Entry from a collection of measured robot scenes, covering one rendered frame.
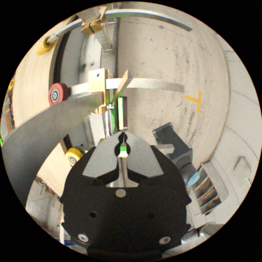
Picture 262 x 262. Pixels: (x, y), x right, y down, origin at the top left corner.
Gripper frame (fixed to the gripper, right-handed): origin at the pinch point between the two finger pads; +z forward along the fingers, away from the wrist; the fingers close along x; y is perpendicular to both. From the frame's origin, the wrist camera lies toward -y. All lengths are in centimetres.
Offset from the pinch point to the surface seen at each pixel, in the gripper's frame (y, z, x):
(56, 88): -10.0, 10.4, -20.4
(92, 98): -4.8, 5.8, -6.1
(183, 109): 18, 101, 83
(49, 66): -20.2, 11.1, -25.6
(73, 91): -7.5, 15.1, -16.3
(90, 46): -38, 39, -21
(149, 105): 15, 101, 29
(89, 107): -3.2, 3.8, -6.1
